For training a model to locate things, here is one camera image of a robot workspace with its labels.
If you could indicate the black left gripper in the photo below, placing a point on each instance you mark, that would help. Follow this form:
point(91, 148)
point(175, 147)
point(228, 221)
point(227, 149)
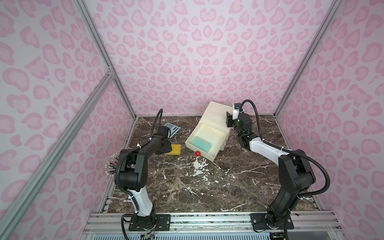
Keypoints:
point(167, 147)

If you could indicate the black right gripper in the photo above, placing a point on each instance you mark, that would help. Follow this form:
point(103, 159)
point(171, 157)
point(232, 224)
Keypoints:
point(229, 120)

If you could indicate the cream drawer cabinet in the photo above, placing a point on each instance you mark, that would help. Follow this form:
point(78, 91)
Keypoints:
point(215, 115)

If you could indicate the yellow sponge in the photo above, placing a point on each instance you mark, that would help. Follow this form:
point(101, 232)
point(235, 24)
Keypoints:
point(176, 150)

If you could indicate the teal sponge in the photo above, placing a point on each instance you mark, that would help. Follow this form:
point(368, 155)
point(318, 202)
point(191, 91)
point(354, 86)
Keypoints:
point(201, 144)

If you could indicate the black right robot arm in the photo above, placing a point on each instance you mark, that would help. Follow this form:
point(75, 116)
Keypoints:
point(296, 175)

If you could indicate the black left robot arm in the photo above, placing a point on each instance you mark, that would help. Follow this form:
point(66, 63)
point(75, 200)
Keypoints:
point(132, 172)

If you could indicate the light blue calculator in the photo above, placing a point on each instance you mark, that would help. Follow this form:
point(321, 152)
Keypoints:
point(173, 129)

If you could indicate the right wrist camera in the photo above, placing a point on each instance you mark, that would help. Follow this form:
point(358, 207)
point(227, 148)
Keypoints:
point(237, 109)

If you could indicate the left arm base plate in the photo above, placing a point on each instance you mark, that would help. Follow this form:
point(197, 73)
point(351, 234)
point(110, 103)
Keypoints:
point(154, 222)

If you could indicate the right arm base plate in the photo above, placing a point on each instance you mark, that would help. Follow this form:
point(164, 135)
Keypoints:
point(266, 221)

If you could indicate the aluminium mounting rail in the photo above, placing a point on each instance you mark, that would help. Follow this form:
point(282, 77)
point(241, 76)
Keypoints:
point(220, 222)

